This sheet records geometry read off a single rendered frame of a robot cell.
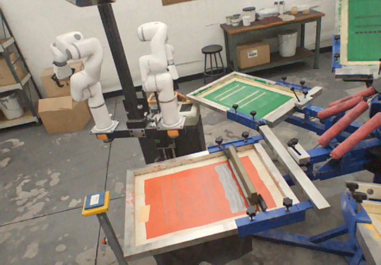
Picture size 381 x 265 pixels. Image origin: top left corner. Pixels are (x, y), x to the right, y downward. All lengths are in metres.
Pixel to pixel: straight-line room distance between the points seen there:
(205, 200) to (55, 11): 4.14
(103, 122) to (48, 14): 3.42
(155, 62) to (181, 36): 3.45
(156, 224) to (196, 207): 0.20
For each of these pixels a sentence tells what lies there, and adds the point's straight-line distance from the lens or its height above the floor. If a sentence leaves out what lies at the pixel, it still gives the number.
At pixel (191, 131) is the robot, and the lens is 2.42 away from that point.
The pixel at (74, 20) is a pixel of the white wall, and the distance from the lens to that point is 5.08.
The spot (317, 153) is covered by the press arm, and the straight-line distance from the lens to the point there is 1.62.
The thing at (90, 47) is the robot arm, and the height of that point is 1.66.
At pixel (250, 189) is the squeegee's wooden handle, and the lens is 1.38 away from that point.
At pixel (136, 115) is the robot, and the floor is 1.21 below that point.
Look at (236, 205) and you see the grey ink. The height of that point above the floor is 0.96.
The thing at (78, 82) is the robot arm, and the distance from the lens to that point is 1.70.
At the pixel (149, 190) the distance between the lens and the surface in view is 1.63.
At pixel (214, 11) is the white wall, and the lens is 5.11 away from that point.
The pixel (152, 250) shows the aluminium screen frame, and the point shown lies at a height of 0.99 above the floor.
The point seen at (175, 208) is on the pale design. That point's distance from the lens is 1.50.
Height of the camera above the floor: 2.02
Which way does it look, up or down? 31 degrees down
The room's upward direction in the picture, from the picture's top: 10 degrees counter-clockwise
